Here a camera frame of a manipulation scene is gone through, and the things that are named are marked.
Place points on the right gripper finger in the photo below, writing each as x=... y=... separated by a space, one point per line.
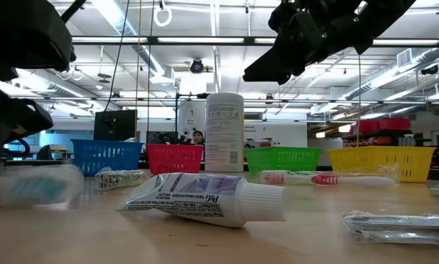
x=277 y=66

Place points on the blue white toothbrush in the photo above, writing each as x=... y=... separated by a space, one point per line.
x=32 y=187

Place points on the red white toothbrush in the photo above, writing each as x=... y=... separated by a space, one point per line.
x=325 y=179

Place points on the purple white-capped toothpaste tube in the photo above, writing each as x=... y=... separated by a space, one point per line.
x=204 y=199

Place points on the silver nail clipper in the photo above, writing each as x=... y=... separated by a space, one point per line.
x=398 y=227

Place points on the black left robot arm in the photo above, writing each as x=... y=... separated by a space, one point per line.
x=21 y=33

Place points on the dark office chair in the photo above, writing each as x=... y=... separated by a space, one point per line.
x=44 y=153

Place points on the white wipes canister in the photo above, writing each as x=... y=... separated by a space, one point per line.
x=224 y=132

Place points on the green plastic basket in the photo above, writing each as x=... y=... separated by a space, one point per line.
x=281 y=157

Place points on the white cabinet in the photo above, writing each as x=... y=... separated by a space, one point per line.
x=190 y=117

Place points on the blue plastic basket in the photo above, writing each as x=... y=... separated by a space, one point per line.
x=105 y=155

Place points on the person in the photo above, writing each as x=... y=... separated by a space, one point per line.
x=198 y=137

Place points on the black monitor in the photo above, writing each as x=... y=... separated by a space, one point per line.
x=114 y=124

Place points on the red storage bins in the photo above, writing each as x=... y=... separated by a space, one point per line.
x=384 y=125

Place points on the yellow plastic basket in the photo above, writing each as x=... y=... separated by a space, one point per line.
x=380 y=159

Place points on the red plastic basket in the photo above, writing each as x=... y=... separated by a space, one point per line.
x=173 y=157

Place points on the black overhead frame beam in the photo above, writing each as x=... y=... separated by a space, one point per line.
x=249 y=40

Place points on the black round camera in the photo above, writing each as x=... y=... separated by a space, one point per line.
x=196 y=66

